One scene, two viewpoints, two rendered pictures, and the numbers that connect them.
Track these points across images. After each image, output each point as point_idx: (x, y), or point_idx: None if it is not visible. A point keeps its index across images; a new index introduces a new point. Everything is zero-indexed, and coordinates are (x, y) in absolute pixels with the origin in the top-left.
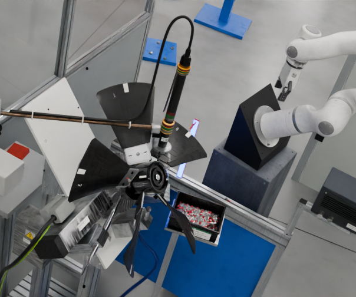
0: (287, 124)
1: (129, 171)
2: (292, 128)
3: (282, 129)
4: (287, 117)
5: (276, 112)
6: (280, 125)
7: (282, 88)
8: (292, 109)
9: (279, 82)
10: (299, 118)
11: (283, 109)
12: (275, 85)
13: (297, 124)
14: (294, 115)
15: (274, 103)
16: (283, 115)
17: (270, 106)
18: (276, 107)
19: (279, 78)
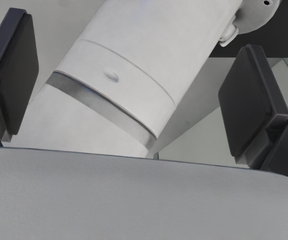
0: (77, 45)
1: None
2: (61, 59)
3: (92, 17)
4: (96, 59)
5: (179, 18)
6: (103, 11)
7: None
8: (126, 100)
9: (245, 113)
10: (42, 113)
11: (185, 59)
12: (250, 61)
13: (42, 91)
14: (77, 95)
15: None
16: (125, 40)
17: (285, 16)
18: (281, 45)
19: (274, 148)
